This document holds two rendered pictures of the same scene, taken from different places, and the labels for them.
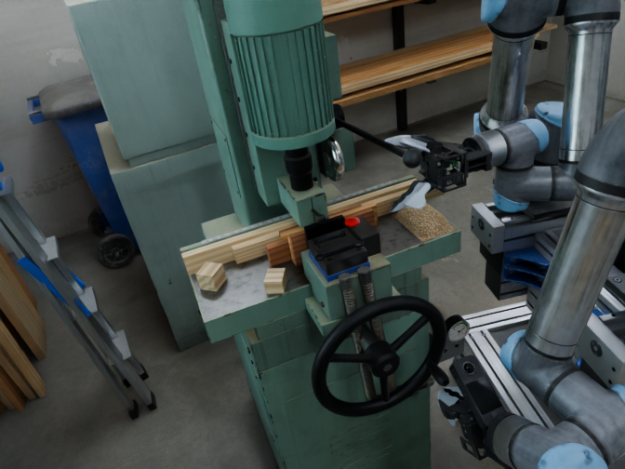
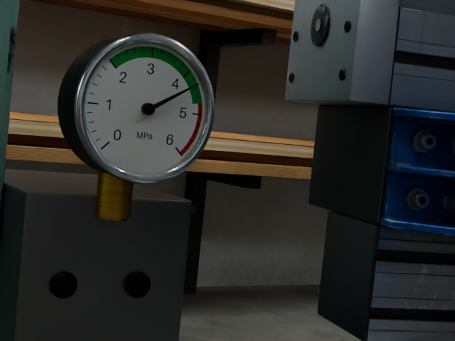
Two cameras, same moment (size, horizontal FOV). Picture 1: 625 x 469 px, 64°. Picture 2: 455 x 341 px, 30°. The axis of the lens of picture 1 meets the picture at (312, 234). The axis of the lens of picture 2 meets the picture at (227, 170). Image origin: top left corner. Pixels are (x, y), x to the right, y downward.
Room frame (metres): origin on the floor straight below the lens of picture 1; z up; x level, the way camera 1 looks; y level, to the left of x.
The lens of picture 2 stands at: (0.50, -0.27, 0.66)
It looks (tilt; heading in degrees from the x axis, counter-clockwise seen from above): 3 degrees down; 348
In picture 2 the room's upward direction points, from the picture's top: 6 degrees clockwise
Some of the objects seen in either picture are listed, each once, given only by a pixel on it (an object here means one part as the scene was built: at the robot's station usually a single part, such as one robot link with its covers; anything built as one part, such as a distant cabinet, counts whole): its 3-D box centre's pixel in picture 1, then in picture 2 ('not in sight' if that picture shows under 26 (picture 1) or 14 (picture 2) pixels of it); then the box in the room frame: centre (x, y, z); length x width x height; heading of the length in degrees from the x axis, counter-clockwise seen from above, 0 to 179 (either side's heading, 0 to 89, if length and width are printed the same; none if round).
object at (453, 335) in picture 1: (454, 329); (130, 128); (0.87, -0.31, 0.65); 0.06 x 0.04 x 0.08; 107
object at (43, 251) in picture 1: (61, 291); not in sight; (1.40, 0.88, 0.58); 0.27 x 0.25 x 1.16; 113
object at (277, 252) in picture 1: (316, 240); not in sight; (0.95, -0.01, 0.92); 0.23 x 0.02 x 0.05; 107
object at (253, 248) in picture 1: (344, 219); not in sight; (1.02, -0.08, 0.92); 0.55 x 0.02 x 0.04; 107
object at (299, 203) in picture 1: (303, 200); not in sight; (1.02, 0.01, 0.99); 0.14 x 0.07 x 0.09; 17
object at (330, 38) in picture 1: (318, 67); not in sight; (1.25, -0.08, 1.23); 0.09 x 0.08 x 0.15; 17
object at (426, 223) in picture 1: (422, 215); not in sight; (0.99, -0.26, 0.92); 0.14 x 0.09 x 0.04; 17
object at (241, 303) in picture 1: (332, 270); not in sight; (0.90, -0.03, 0.87); 0.61 x 0.30 x 0.06; 107
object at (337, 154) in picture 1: (331, 158); not in sight; (1.16, -0.08, 1.02); 0.12 x 0.03 x 0.12; 17
